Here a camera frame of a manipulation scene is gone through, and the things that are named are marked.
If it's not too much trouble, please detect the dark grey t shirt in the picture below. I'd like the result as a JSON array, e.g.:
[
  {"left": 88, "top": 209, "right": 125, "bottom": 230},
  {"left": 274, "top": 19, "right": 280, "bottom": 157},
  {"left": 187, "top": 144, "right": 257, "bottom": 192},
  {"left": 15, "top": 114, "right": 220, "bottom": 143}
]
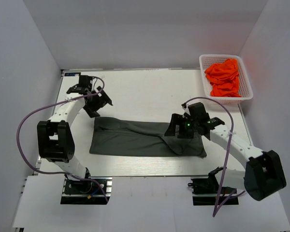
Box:
[{"left": 89, "top": 117, "right": 207, "bottom": 158}]

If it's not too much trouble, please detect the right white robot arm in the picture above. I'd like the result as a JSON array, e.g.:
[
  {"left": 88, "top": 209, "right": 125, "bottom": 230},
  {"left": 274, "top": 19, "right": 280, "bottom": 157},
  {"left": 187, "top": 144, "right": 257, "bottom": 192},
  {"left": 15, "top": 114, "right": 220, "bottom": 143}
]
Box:
[{"left": 164, "top": 102, "right": 287, "bottom": 201}]

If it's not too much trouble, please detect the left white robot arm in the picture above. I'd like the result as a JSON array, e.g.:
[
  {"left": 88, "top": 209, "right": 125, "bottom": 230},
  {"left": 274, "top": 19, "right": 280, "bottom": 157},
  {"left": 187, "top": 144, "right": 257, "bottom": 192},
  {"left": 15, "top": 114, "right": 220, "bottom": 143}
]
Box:
[{"left": 37, "top": 75, "right": 112, "bottom": 180}]

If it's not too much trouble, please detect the blue label sticker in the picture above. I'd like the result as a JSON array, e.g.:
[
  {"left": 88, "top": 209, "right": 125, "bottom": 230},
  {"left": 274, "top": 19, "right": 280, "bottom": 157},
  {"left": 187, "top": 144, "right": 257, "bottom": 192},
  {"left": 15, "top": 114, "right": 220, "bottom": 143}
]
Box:
[{"left": 64, "top": 72, "right": 81, "bottom": 77}]

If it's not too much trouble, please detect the white plastic basket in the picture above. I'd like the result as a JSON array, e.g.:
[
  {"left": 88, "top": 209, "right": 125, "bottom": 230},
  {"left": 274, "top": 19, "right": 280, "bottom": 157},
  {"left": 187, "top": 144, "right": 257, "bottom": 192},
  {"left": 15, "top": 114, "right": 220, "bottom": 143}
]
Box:
[{"left": 199, "top": 54, "right": 253, "bottom": 104}]

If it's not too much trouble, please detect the orange t shirt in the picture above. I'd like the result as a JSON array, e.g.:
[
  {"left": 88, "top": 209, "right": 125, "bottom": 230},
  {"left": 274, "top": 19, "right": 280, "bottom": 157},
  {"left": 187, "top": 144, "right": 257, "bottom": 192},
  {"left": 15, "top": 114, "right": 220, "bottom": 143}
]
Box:
[{"left": 204, "top": 58, "right": 241, "bottom": 98}]

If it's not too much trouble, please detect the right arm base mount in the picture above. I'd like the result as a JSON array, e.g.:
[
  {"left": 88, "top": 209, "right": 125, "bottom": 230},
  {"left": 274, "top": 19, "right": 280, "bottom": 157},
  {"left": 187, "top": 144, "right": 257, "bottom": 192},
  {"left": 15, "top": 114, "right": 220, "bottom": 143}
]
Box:
[{"left": 188, "top": 177, "right": 239, "bottom": 206}]

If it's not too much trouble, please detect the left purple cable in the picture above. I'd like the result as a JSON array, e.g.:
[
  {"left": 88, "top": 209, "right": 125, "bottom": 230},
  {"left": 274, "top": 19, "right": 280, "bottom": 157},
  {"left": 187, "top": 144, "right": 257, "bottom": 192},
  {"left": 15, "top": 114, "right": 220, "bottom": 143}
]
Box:
[{"left": 16, "top": 76, "right": 109, "bottom": 203}]

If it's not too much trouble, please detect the purple cable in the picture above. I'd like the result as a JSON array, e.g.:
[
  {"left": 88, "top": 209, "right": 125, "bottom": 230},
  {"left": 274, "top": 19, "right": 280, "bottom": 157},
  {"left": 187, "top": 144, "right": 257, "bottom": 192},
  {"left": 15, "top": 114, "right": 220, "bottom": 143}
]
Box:
[
  {"left": 181, "top": 97, "right": 246, "bottom": 218},
  {"left": 16, "top": 76, "right": 109, "bottom": 203}
]

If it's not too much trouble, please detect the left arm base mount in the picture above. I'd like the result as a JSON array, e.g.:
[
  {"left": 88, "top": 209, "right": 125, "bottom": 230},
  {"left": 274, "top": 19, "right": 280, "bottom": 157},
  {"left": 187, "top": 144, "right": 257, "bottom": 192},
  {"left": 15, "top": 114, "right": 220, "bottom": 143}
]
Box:
[{"left": 60, "top": 177, "right": 112, "bottom": 205}]

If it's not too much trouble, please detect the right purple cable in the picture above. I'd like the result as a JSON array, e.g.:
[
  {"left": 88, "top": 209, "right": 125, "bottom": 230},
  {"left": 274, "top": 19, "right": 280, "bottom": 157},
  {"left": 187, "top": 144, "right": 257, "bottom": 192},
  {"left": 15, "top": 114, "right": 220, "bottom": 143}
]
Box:
[{"left": 181, "top": 97, "right": 246, "bottom": 218}]

